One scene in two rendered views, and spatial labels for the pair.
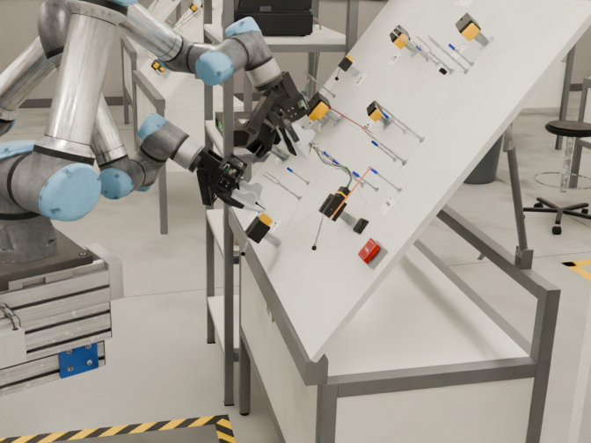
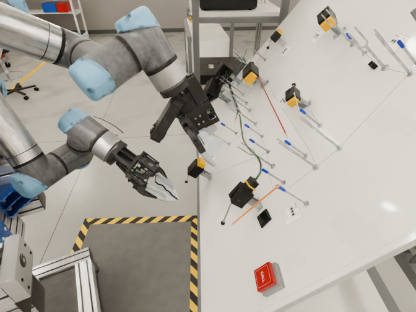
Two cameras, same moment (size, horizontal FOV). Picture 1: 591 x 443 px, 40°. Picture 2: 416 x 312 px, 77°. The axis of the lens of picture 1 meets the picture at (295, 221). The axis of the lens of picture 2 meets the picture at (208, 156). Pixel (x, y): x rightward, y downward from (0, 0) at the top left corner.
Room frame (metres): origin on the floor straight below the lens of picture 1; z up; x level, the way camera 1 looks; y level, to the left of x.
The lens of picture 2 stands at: (1.44, -0.11, 1.69)
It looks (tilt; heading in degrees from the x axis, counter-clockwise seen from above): 38 degrees down; 12
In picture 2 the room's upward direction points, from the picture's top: straight up
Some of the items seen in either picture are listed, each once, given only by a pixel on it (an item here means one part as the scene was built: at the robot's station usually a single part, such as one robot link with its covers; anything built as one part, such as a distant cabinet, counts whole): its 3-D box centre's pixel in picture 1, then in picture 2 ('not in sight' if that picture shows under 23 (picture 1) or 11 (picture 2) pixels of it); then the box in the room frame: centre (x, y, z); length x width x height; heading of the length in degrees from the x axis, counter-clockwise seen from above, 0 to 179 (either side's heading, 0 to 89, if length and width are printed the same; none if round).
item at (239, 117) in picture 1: (261, 127); (222, 70); (3.13, 0.14, 1.09); 0.35 x 0.33 x 0.07; 14
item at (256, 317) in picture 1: (257, 308); not in sight; (2.52, 0.12, 0.60); 0.55 x 0.02 x 0.39; 14
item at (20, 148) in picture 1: (16, 173); not in sight; (1.58, 0.57, 1.33); 0.13 x 0.12 x 0.14; 53
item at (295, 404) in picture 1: (292, 390); not in sight; (1.99, 0.00, 0.60); 0.55 x 0.03 x 0.39; 14
